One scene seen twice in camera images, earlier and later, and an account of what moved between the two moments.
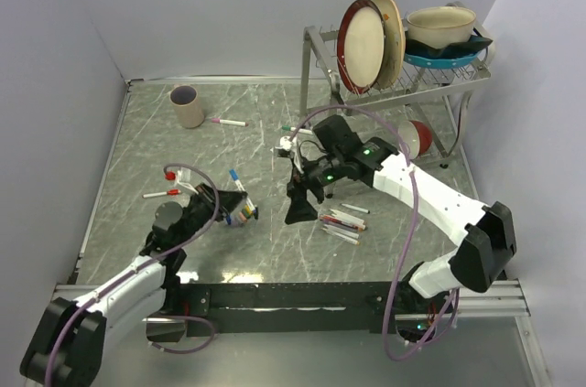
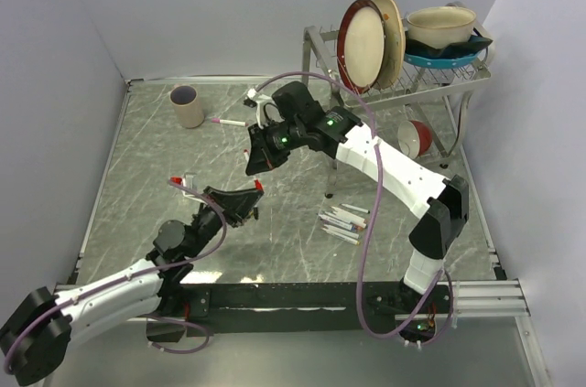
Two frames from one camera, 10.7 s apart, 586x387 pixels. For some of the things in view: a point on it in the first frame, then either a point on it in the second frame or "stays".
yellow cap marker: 341,237 stays
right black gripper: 299,209 → 262,155
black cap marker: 355,208 stays
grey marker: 341,231 stays
